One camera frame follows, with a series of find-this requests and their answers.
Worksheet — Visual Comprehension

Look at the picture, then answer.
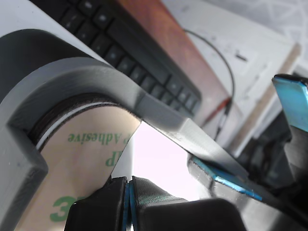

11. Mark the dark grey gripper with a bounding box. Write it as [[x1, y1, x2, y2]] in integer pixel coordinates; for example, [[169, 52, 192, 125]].
[[187, 74, 308, 231]]

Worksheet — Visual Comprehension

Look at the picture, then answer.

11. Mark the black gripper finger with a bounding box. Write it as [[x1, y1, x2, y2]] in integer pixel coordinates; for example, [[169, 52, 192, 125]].
[[129, 176, 246, 231], [64, 176, 128, 231]]

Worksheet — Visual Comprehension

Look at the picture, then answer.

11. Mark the black computer keyboard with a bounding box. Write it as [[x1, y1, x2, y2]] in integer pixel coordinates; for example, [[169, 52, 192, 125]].
[[28, 0, 202, 118]]

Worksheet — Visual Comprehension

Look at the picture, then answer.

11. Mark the beige wooden edge strip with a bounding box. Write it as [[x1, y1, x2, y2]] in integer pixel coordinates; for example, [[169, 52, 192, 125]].
[[231, 43, 303, 157]]

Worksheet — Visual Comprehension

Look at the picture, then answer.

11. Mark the grey fixture with dark legs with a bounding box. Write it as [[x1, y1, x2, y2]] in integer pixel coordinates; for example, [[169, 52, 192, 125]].
[[0, 28, 250, 231]]

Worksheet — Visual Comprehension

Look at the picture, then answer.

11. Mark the tan printed protective film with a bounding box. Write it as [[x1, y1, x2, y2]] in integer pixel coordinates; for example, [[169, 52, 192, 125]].
[[14, 103, 142, 231]]

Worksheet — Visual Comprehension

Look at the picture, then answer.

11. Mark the thin black cable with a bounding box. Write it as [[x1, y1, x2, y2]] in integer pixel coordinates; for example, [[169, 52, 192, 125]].
[[182, 28, 235, 141]]

